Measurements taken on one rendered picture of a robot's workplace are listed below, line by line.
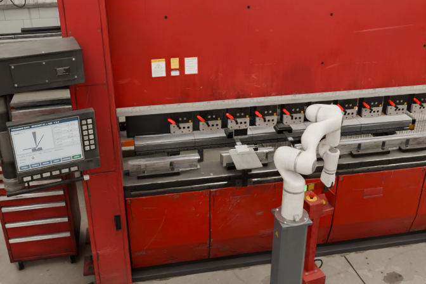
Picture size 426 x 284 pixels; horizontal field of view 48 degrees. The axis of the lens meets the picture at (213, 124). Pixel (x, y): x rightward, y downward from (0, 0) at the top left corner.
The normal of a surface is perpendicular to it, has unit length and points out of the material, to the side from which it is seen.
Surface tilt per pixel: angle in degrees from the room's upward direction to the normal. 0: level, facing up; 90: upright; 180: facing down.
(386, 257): 0
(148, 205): 90
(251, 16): 90
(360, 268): 0
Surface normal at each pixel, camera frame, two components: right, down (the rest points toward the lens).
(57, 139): 0.42, 0.40
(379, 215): 0.19, 0.43
